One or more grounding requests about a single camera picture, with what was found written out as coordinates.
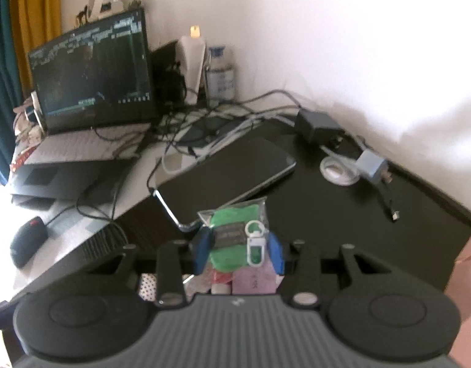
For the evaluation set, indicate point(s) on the clear bottle with blue cap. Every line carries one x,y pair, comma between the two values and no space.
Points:
220,80

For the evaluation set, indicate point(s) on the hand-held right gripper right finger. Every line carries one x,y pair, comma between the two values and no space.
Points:
275,255

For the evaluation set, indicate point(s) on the yellow curtain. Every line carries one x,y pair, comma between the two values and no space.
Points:
36,7

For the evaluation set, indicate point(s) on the black power adapter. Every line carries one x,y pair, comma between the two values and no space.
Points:
316,124

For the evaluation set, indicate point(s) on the white dotted band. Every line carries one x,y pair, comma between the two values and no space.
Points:
147,285

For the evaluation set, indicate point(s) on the black box device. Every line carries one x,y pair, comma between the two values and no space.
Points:
166,80

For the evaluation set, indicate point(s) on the green cloth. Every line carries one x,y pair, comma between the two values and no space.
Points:
227,216

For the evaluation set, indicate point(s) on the teal curtain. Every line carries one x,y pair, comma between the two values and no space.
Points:
1,65

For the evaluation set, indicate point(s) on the grey charger plug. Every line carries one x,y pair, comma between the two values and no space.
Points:
369,165

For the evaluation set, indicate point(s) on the silver open laptop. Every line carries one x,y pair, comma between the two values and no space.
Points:
93,69

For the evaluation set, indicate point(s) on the pink cardboard box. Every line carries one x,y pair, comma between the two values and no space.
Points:
469,295

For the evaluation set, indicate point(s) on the red and white tube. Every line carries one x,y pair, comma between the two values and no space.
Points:
222,281

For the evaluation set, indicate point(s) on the black tablet with silver edge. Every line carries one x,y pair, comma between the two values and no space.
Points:
227,172

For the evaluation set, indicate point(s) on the white plastic key clip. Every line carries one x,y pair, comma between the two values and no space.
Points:
255,253

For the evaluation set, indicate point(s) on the white tube with yellow cap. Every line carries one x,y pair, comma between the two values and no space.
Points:
191,61

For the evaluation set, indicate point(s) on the black computer mouse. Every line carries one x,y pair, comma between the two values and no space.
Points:
26,241

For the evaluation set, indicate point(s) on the black desktop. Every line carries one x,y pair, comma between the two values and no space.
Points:
335,218

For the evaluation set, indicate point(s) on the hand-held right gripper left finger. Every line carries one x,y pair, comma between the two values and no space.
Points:
202,251

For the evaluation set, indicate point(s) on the dark closed laptop under stand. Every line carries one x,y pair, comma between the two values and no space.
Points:
66,180

